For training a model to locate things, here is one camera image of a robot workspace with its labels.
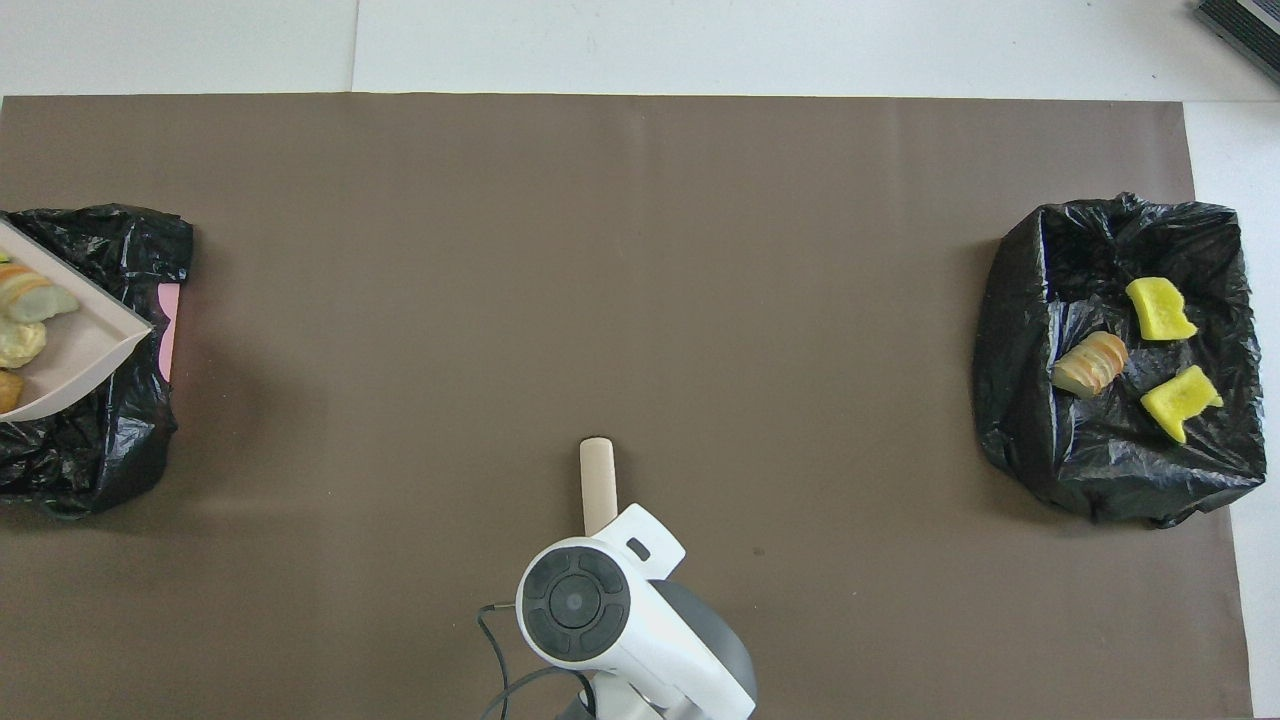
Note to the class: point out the black plastic trash bag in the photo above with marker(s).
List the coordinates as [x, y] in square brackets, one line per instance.
[1100, 470]
[110, 460]

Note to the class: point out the dark ribbed device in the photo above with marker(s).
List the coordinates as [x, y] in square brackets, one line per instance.
[1250, 25]

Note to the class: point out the beige plastic dustpan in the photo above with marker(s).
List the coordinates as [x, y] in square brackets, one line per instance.
[90, 340]

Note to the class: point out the pale beige sponge chunk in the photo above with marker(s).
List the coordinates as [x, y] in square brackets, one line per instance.
[20, 345]
[35, 298]
[1090, 363]

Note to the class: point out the beige brush with black bristles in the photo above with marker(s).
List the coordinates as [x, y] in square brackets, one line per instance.
[598, 480]

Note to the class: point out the brown foam cylinder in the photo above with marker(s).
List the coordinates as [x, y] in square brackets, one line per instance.
[8, 392]

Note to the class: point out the yellow sponge piece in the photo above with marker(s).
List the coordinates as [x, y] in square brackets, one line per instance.
[1182, 402]
[1160, 310]

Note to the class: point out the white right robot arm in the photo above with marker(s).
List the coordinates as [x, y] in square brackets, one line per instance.
[640, 640]

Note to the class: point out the pink plastic bin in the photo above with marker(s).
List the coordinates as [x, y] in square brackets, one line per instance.
[172, 300]

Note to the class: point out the brown table mat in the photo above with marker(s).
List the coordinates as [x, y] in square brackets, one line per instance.
[700, 300]

